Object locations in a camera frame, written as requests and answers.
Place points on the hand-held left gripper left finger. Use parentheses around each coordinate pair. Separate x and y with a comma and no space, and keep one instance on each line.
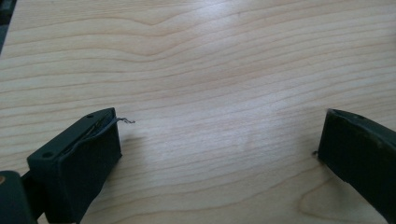
(79,161)

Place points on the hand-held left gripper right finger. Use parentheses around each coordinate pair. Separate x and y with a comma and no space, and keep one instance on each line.
(358,149)

